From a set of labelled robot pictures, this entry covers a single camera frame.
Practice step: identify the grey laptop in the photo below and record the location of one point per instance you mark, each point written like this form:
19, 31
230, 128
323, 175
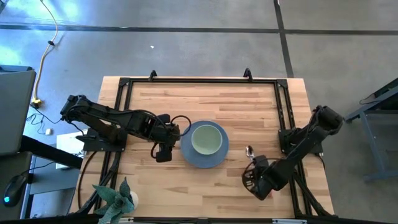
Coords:
15, 109

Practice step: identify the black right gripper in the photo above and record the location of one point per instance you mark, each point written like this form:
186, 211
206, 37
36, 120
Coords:
262, 168

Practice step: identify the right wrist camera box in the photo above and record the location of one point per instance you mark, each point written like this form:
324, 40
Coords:
249, 180

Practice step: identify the pale green bowl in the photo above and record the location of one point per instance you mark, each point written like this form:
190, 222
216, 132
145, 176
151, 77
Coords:
206, 140

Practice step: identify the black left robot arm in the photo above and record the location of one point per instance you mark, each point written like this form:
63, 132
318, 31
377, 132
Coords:
102, 118

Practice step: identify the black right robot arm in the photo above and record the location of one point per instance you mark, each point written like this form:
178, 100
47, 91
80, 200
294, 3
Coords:
311, 137

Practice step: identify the blue plate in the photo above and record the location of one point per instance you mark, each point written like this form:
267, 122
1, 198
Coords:
199, 160

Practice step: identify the white plant pot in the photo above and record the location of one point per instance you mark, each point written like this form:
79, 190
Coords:
134, 199

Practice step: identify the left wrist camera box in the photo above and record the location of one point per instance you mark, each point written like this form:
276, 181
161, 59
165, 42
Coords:
163, 154

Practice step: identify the black aluminium table frame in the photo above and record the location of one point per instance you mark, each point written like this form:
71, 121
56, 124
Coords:
202, 80

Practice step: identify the blue-grey metal table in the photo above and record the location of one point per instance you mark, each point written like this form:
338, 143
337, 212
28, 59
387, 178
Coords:
370, 137

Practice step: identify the black computer mouse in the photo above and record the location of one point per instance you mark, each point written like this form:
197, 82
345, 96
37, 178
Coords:
14, 189

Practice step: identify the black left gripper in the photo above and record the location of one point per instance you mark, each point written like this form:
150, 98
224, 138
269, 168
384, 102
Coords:
164, 132

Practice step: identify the small white adapter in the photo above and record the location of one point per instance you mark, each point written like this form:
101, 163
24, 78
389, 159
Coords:
48, 131

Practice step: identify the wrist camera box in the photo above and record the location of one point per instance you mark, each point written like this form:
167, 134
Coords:
163, 154
249, 180

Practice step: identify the green artificial plant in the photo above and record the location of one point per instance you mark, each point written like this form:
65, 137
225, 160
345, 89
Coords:
115, 199

